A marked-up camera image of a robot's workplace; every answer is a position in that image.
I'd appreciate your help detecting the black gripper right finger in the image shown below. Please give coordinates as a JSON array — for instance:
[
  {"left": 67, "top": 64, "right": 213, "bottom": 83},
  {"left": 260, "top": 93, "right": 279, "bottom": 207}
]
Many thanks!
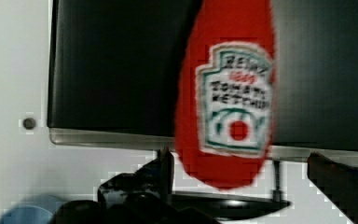
[{"left": 307, "top": 153, "right": 358, "bottom": 224}]

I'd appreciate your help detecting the black toaster oven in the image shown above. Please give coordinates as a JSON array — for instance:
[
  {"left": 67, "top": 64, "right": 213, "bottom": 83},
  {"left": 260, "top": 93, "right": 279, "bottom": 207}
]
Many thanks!
[{"left": 47, "top": 0, "right": 358, "bottom": 220}]

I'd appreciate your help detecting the red ketchup bottle plush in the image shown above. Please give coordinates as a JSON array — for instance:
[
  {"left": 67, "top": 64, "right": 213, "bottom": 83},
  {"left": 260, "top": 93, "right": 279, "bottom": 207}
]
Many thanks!
[{"left": 174, "top": 0, "right": 276, "bottom": 189}]

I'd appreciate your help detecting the blue bowl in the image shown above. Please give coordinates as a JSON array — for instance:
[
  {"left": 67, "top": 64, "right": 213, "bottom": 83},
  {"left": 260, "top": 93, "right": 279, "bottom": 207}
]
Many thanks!
[{"left": 0, "top": 195, "right": 64, "bottom": 224}]

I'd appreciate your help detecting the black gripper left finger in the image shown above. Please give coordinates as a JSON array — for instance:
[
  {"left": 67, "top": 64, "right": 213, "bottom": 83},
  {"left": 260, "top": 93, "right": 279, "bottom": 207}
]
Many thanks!
[{"left": 49, "top": 147, "right": 220, "bottom": 224}]

